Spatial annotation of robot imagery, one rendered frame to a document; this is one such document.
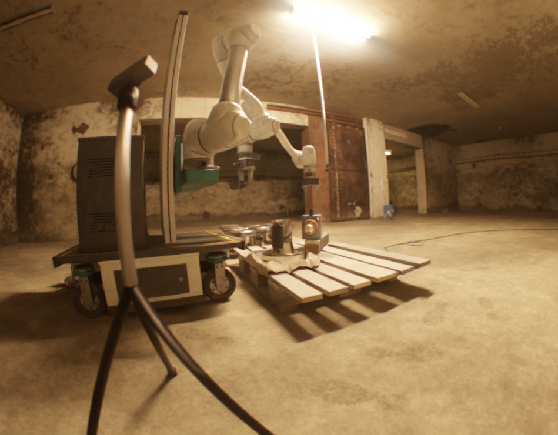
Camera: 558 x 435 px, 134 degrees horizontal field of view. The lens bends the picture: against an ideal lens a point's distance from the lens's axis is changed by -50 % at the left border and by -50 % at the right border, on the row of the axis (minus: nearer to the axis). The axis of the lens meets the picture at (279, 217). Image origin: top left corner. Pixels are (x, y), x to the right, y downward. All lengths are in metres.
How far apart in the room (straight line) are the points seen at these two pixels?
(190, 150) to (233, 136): 0.26
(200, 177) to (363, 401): 1.04
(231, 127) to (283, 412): 0.96
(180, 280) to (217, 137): 0.64
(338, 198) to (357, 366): 5.60
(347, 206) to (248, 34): 5.53
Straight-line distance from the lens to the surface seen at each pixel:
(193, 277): 1.12
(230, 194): 10.54
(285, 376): 0.74
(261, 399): 0.67
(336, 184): 6.17
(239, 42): 1.35
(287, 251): 1.40
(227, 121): 0.99
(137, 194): 1.14
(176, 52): 1.56
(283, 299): 1.09
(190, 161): 1.15
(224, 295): 1.27
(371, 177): 6.89
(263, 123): 1.29
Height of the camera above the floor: 0.48
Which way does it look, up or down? 3 degrees down
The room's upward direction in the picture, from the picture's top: 2 degrees counter-clockwise
